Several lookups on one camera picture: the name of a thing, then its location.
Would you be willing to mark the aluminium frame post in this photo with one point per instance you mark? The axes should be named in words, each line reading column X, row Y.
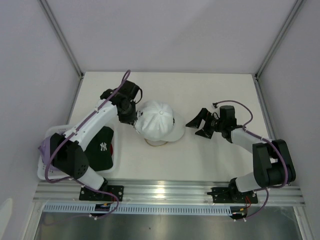
column 280, row 36
column 52, row 20

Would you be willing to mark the red baseball cap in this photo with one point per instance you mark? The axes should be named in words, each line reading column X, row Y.
column 111, row 150

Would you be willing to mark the left aluminium frame post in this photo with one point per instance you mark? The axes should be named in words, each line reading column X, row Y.
column 52, row 20

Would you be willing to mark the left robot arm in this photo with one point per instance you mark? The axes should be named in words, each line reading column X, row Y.
column 66, row 151

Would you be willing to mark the dark green baseball cap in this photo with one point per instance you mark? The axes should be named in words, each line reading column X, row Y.
column 97, row 151

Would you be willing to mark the aluminium mounting rail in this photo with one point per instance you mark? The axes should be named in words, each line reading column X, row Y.
column 161, row 192

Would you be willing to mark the white plastic basket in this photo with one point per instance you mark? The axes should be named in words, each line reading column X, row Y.
column 60, row 129

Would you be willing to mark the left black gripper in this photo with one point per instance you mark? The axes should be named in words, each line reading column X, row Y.
column 130, row 119

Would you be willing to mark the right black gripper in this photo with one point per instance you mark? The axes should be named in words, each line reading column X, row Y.
column 195, row 122

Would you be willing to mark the lavender baseball cap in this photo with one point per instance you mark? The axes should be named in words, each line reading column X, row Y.
column 45, row 150

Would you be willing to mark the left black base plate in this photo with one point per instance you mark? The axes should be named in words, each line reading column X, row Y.
column 89, row 195

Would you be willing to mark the white baseball cap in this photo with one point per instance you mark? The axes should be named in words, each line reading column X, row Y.
column 157, row 121

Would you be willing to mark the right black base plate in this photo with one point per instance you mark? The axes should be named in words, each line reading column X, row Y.
column 226, row 195

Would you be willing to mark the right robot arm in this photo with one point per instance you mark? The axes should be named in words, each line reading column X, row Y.
column 272, row 163

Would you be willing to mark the right aluminium frame post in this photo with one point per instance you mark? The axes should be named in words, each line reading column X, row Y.
column 280, row 36

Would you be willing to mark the white slotted cable duct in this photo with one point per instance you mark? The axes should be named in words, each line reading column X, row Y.
column 140, row 209

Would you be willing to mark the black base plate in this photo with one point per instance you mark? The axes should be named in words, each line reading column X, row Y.
column 226, row 195
column 89, row 195

